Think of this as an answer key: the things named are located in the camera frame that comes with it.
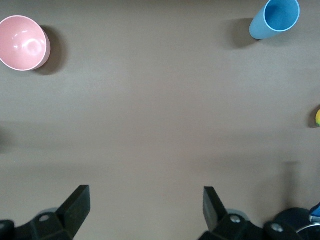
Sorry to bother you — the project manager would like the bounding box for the black saucepan with blue handle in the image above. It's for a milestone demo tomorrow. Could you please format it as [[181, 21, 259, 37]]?
[[273, 201, 320, 240]]

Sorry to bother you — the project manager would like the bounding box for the pink bowl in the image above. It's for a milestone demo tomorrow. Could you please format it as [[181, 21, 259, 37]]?
[[0, 15, 52, 72]]

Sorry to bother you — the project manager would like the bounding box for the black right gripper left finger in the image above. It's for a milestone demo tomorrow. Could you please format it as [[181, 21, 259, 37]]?
[[0, 184, 91, 240]]

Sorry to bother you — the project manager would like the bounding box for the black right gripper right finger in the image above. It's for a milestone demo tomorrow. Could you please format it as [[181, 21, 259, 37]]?
[[198, 186, 266, 240]]

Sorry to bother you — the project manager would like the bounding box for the empty blue cup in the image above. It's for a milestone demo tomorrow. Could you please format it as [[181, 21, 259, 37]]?
[[248, 0, 301, 41]]

